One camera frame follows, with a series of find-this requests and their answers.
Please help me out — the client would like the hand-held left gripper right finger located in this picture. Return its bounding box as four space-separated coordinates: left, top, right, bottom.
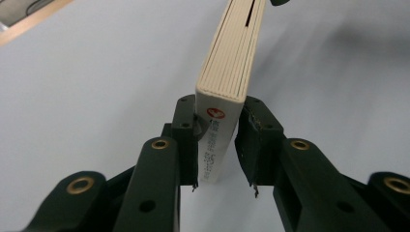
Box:
234 95 385 232

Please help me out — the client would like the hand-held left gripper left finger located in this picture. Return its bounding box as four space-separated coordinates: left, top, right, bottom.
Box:
112 94 211 232

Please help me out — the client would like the caterpillar picture book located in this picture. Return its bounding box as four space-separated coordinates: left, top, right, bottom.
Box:
194 0 267 185

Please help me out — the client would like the wooden table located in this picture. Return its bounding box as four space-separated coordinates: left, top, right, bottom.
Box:
0 0 74 47

